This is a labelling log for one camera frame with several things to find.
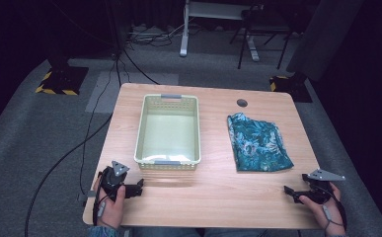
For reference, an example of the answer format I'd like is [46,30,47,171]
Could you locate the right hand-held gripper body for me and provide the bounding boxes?
[301,168,346,205]

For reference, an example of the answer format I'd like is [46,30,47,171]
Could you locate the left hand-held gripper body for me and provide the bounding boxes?
[99,160,130,202]

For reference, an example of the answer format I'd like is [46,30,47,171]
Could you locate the teal floral cloth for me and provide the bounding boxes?
[226,112,295,173]

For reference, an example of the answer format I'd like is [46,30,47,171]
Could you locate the pale green plastic basket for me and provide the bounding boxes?
[133,94,202,172]

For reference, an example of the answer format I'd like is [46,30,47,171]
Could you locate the person's right hand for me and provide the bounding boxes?
[298,182,347,237]

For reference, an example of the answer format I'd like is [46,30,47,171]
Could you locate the person's left hand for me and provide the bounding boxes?
[94,177,127,230]

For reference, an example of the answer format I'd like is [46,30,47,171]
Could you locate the small striped black stand base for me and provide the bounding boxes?
[268,75,313,104]

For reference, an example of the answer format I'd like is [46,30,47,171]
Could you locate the large striped black stand base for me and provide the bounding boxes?
[35,66,90,97]

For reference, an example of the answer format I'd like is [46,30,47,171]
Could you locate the grey curtain panel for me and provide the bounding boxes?
[285,0,366,83]

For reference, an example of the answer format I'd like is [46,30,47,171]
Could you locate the black metal chair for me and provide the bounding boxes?
[229,3,294,71]

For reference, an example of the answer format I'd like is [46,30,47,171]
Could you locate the right hand-held gripper cable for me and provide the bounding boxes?
[314,184,348,231]

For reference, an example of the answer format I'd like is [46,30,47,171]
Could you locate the hand-held gripper cable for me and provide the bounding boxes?
[92,171,112,227]
[314,184,348,231]

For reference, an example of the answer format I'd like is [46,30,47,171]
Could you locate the left hand-held gripper cable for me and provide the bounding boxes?
[92,171,112,227]

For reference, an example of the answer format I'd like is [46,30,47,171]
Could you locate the thick black floor cable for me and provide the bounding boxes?
[24,113,115,237]

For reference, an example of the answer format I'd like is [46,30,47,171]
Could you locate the thin black floor cable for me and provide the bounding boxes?
[78,58,121,196]

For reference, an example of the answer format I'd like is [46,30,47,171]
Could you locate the curved black floor cable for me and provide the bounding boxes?
[121,47,162,86]

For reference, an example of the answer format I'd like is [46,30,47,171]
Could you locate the bundle of floor cables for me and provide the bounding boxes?
[124,23,183,47]

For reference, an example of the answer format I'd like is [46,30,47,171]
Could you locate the white desk frame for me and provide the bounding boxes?
[179,0,262,63]

